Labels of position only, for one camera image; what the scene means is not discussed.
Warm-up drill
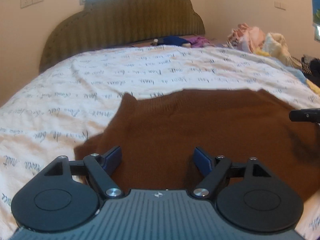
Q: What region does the blue garment by headboard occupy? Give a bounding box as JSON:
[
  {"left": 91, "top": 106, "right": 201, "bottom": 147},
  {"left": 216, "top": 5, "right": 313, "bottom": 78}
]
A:
[{"left": 157, "top": 36, "right": 191, "bottom": 47}]

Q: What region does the floral blue curtain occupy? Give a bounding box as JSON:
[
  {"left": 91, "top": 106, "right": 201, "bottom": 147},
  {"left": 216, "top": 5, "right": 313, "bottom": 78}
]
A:
[{"left": 312, "top": 0, "right": 319, "bottom": 41}]

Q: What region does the white wall switch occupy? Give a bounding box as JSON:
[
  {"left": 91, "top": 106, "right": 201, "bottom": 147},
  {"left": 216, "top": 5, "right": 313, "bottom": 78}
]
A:
[{"left": 274, "top": 1, "right": 286, "bottom": 10}]

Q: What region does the olive green padded headboard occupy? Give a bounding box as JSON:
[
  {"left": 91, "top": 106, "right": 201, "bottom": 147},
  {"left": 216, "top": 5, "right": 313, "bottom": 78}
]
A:
[{"left": 39, "top": 0, "right": 206, "bottom": 73}]

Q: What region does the purple garment by headboard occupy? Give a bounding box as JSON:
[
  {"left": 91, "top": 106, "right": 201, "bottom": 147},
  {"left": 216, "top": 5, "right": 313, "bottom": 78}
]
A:
[{"left": 185, "top": 36, "right": 214, "bottom": 48}]

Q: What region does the white script-print bedspread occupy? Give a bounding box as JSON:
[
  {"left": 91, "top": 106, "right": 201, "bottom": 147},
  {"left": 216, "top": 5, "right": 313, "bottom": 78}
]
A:
[{"left": 1, "top": 46, "right": 319, "bottom": 239}]

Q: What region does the pile of pastel clothes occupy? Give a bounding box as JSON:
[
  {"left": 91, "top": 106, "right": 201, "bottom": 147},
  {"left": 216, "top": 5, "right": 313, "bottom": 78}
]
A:
[{"left": 226, "top": 23, "right": 302, "bottom": 69}]

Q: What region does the light blue blanket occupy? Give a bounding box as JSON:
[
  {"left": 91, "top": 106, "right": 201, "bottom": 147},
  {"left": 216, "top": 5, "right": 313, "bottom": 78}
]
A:
[{"left": 280, "top": 59, "right": 308, "bottom": 85}]

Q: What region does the brown knit sweater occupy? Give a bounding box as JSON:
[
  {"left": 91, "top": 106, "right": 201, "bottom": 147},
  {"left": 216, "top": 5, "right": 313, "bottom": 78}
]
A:
[{"left": 74, "top": 90, "right": 319, "bottom": 200}]

